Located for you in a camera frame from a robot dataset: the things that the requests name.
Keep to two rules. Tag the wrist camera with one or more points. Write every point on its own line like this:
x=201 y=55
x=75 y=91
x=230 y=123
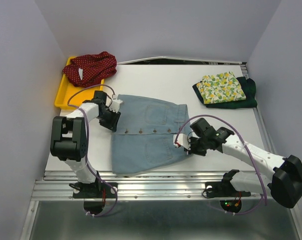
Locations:
x=115 y=104
x=181 y=140

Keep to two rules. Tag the yellow plastic tray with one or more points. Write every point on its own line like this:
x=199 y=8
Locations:
x=66 y=90

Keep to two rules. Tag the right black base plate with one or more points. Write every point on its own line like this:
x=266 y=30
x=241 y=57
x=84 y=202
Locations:
x=220 y=189

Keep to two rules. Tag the dark green skirt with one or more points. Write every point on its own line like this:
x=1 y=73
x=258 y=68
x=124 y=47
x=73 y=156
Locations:
x=249 y=87

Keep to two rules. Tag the red polka dot skirt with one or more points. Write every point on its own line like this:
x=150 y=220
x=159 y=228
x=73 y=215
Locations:
x=88 y=70

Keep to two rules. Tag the lemon print skirt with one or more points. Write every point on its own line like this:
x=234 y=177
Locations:
x=219 y=88

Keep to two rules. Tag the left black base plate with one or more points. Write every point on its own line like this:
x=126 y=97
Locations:
x=99 y=198

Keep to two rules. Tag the light blue denim skirt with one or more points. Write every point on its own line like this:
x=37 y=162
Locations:
x=145 y=134

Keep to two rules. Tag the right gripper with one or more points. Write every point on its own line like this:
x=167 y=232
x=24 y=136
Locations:
x=202 y=153

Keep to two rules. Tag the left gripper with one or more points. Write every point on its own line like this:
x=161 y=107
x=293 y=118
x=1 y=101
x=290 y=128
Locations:
x=112 y=124

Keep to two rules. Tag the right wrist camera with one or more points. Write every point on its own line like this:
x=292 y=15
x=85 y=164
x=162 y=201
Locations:
x=181 y=140

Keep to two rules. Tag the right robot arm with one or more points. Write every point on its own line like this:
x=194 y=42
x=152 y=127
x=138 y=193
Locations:
x=274 y=175

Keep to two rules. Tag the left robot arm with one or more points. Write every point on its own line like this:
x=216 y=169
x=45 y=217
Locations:
x=70 y=142

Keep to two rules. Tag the aluminium rail frame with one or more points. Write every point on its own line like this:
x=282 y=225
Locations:
x=165 y=203

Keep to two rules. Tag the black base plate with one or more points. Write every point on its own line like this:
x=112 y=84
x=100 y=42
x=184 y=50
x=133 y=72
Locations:
x=99 y=198
x=220 y=189

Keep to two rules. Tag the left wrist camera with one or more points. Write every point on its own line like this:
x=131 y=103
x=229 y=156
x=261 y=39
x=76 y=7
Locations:
x=115 y=104

